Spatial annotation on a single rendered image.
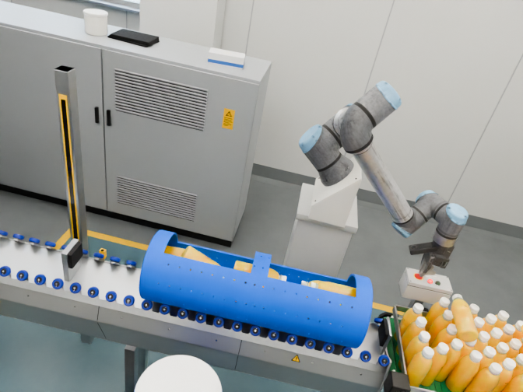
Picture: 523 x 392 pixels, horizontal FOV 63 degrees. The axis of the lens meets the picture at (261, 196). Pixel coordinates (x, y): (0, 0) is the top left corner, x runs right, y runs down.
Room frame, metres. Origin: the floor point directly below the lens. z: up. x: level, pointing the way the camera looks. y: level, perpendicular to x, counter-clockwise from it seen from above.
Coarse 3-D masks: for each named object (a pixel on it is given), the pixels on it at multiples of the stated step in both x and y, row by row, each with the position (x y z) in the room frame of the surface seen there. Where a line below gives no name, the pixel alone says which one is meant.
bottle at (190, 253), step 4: (188, 248) 1.25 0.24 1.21; (192, 248) 1.26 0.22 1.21; (184, 252) 1.26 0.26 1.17; (188, 252) 1.23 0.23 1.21; (192, 252) 1.24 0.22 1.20; (196, 252) 1.25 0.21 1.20; (200, 252) 1.27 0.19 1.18; (184, 256) 1.22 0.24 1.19; (188, 256) 1.22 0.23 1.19; (192, 256) 1.23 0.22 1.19; (196, 256) 1.23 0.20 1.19; (200, 256) 1.24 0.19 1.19; (204, 256) 1.25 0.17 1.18; (196, 260) 1.22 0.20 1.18; (200, 260) 1.23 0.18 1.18; (204, 260) 1.24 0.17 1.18; (208, 260) 1.25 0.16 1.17; (212, 260) 1.27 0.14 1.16; (216, 264) 1.25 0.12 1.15
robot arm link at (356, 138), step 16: (352, 112) 1.44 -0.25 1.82; (352, 128) 1.41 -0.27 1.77; (368, 128) 1.42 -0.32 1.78; (352, 144) 1.41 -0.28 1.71; (368, 144) 1.42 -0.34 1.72; (368, 160) 1.43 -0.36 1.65; (368, 176) 1.46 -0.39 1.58; (384, 176) 1.46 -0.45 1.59; (384, 192) 1.46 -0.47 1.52; (400, 192) 1.50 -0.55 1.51; (400, 208) 1.48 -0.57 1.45; (416, 208) 1.55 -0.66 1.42; (400, 224) 1.49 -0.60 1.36; (416, 224) 1.51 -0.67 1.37
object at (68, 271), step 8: (72, 240) 1.29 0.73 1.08; (72, 248) 1.25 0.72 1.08; (80, 248) 1.28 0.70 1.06; (64, 256) 1.21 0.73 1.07; (72, 256) 1.22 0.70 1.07; (80, 256) 1.28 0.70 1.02; (64, 264) 1.21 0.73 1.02; (72, 264) 1.22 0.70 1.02; (80, 264) 1.30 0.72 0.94; (64, 272) 1.21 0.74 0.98; (72, 272) 1.24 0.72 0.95
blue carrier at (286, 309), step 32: (160, 256) 1.17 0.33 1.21; (224, 256) 1.37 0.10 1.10; (256, 256) 1.26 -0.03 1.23; (160, 288) 1.10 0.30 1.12; (192, 288) 1.11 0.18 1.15; (224, 288) 1.12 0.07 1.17; (256, 288) 1.13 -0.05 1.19; (288, 288) 1.15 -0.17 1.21; (256, 320) 1.09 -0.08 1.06; (288, 320) 1.08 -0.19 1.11; (320, 320) 1.09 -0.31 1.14; (352, 320) 1.09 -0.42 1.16
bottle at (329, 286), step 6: (324, 282) 1.23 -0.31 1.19; (330, 282) 1.24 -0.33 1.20; (318, 288) 1.21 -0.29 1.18; (324, 288) 1.21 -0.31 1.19; (330, 288) 1.21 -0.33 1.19; (336, 288) 1.21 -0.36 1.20; (342, 288) 1.22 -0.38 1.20; (348, 288) 1.22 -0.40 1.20; (354, 288) 1.24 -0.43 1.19; (342, 294) 1.20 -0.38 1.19; (348, 294) 1.20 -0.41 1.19; (354, 294) 1.20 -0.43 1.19
